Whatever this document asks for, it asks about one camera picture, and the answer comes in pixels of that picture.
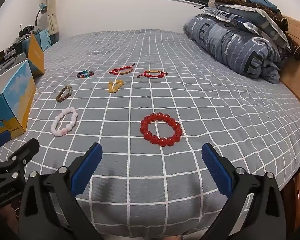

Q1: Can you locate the blue desk lamp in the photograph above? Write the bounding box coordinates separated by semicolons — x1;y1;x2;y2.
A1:
34;3;47;28

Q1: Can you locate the pink bead bracelet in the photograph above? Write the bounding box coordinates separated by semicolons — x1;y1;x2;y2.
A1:
51;107;78;137

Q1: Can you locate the multicolour bead bracelet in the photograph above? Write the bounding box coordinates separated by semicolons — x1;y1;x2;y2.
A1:
76;70;94;78

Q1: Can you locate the brown bead bracelet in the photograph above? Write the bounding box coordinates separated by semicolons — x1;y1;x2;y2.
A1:
56;85;73;103

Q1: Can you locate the teal suitcase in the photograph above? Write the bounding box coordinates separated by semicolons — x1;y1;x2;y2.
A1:
36;29;52;52

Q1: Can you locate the grey blue patterned pillow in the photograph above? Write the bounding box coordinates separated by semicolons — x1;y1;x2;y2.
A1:
201;1;292;53

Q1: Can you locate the grey suitcase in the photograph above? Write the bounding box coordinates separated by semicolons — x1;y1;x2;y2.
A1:
0;52;28;77

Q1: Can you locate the red cord bracelet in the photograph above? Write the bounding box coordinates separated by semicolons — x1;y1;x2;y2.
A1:
136;70;168;79
108;64;135;76

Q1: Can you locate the grey checked bed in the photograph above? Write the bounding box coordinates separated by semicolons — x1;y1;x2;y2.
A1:
0;29;300;240

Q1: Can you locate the large red bead bracelet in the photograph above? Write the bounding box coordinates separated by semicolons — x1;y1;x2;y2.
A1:
140;112;183;147

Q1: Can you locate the teal pillow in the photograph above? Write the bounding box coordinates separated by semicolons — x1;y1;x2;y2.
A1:
244;0;278;13

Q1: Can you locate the yellow bead bracelet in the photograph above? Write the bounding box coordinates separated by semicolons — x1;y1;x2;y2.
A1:
108;79;124;94

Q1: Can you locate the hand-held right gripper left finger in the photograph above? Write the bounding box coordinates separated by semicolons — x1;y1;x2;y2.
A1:
20;142;103;240

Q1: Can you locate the wooden bed headboard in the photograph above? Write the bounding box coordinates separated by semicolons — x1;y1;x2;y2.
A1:
279;16;300;140

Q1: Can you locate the blue and white cardboard box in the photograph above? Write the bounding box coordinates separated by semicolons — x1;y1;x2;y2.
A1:
0;34;45;140

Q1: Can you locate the black bag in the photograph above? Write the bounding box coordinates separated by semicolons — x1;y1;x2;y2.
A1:
19;25;35;37

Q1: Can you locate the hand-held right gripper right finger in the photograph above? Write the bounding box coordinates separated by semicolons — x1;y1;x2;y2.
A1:
201;142;287;240

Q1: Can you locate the folded blue patterned duvet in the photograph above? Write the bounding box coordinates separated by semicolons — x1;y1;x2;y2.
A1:
184;14;283;84

